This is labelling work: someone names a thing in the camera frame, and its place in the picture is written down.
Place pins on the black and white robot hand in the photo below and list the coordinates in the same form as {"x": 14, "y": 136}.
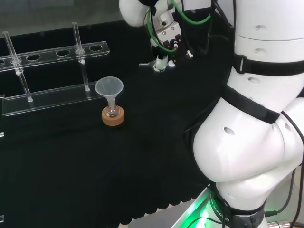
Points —
{"x": 166, "y": 38}

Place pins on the clear glass weighing funnel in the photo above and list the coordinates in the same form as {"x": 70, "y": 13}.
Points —
{"x": 145, "y": 64}

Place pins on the translucent plastic funnel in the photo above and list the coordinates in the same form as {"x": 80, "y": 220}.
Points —
{"x": 109, "y": 86}

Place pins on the small glass round-bottom flask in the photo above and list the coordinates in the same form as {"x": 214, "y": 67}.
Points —
{"x": 111, "y": 111}

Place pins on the clear acrylic funnel stand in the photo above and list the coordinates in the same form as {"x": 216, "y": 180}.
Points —
{"x": 47, "y": 98}

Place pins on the black cloth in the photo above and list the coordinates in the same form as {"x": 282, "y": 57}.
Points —
{"x": 95, "y": 171}

